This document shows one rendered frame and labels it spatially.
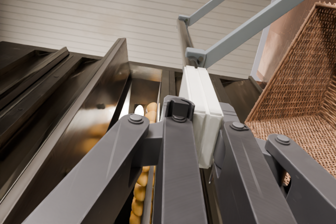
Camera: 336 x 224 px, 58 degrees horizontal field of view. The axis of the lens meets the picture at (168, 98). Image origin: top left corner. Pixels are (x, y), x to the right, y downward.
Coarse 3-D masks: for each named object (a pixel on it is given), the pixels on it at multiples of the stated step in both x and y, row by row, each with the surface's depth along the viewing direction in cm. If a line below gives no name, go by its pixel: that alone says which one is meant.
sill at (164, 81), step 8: (168, 72) 167; (160, 80) 168; (168, 80) 155; (160, 88) 146; (168, 88) 144; (160, 96) 134; (160, 104) 125; (160, 112) 118; (152, 184) 85; (152, 192) 79; (152, 200) 74; (152, 208) 70; (152, 216) 68
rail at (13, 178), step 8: (112, 48) 140; (104, 56) 127; (88, 80) 98; (80, 88) 92; (72, 96) 86; (72, 104) 81; (64, 112) 76; (56, 120) 72; (48, 128) 68; (48, 136) 65; (40, 144) 62; (32, 152) 59; (24, 160) 57; (16, 168) 54; (24, 168) 54; (16, 176) 52; (8, 184) 50; (0, 192) 48; (8, 192) 49; (0, 200) 47
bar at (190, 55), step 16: (288, 0) 51; (192, 16) 99; (256, 16) 52; (272, 16) 52; (240, 32) 53; (256, 32) 53; (192, 48) 56; (208, 48) 56; (224, 48) 54; (192, 64) 49; (208, 64) 55; (208, 176) 23; (208, 192) 21; (208, 208) 20
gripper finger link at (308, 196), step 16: (272, 144) 12; (288, 144) 12; (288, 160) 11; (304, 160) 12; (304, 176) 10; (320, 176) 11; (288, 192) 11; (304, 192) 10; (320, 192) 10; (304, 208) 10; (320, 208) 10
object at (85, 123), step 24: (120, 48) 145; (96, 72) 106; (96, 96) 96; (72, 120) 73; (96, 120) 95; (48, 144) 62; (72, 144) 72; (48, 168) 58; (24, 192) 49; (48, 192) 57; (0, 216) 43; (24, 216) 48
